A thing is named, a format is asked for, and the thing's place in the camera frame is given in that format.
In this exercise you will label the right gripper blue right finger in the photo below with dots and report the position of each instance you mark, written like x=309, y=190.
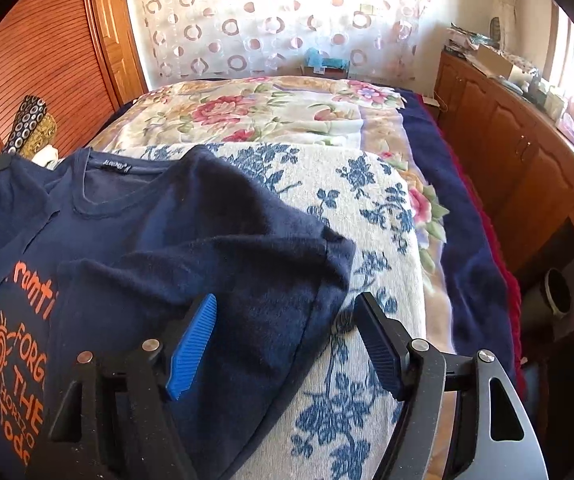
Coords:
x=386, y=342

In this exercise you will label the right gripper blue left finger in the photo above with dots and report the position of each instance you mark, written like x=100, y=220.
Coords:
x=188, y=342

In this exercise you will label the navy printed t-shirt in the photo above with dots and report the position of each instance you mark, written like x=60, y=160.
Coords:
x=104, y=252

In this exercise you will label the blue floral white blanket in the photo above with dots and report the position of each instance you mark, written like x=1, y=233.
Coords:
x=347, y=319

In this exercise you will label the navy blue bed sheet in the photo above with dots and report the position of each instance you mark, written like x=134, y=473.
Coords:
x=483, y=294

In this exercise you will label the long wooden side cabinet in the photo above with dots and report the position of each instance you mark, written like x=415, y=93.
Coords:
x=520, y=165

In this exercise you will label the floral pink quilt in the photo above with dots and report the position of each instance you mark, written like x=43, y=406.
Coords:
x=336, y=149

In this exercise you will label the black circle pattern pillow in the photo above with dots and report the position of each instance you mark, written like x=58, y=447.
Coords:
x=33, y=129

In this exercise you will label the blue toy on box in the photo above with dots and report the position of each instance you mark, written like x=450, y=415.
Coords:
x=319, y=62

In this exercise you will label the cardboard box on cabinet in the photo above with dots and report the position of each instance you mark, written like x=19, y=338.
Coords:
x=496, y=64

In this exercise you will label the circle pattern sheer curtain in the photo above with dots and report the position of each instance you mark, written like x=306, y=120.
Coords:
x=206, y=39

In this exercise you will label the wooden slatted wardrobe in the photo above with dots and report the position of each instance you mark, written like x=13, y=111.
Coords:
x=77, y=55

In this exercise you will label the beige side window curtain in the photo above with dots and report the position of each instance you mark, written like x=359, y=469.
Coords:
x=510, y=17

